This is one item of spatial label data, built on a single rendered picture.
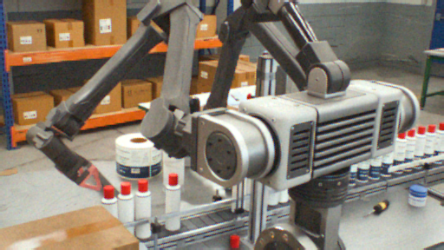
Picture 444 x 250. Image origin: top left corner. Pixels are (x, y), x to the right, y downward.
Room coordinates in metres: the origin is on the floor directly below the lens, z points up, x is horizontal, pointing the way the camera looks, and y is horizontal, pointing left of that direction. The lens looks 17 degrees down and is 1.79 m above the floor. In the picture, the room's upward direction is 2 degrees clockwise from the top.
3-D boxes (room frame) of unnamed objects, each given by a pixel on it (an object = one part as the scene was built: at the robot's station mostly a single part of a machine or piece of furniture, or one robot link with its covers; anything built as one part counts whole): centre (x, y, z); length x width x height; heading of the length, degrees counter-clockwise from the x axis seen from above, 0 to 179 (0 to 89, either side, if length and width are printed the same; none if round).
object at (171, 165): (1.97, 0.19, 1.03); 0.09 x 0.09 x 0.30
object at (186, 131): (1.00, 0.04, 1.45); 0.09 x 0.08 x 0.12; 130
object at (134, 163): (2.16, 0.36, 0.95); 0.20 x 0.20 x 0.14
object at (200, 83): (6.26, -0.13, 0.32); 1.20 x 0.83 x 0.64; 39
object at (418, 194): (2.05, -0.85, 0.87); 0.07 x 0.07 x 0.07
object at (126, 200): (1.56, 0.30, 0.98); 0.05 x 0.05 x 0.20
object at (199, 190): (2.21, 0.10, 0.86); 0.80 x 0.67 x 0.05; 122
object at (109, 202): (1.53, 0.35, 0.98); 0.05 x 0.05 x 0.20
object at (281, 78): (1.75, -0.16, 1.38); 0.17 x 0.10 x 0.19; 177
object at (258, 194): (1.67, -0.14, 1.16); 0.04 x 0.04 x 0.67; 32
